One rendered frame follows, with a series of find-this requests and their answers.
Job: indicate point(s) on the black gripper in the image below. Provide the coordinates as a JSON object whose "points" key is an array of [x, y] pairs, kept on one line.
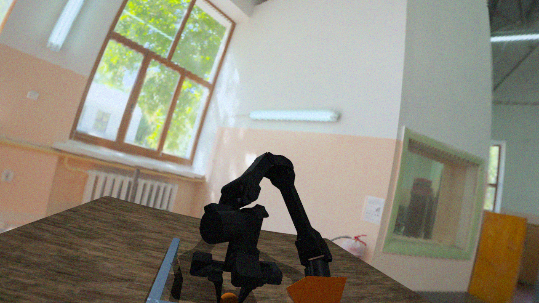
{"points": [[203, 265]]}

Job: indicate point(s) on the orange ball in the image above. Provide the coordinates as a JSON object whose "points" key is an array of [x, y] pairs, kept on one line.
{"points": [[229, 298]]}

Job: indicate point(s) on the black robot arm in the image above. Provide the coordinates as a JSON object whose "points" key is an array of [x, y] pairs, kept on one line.
{"points": [[225, 222]]}

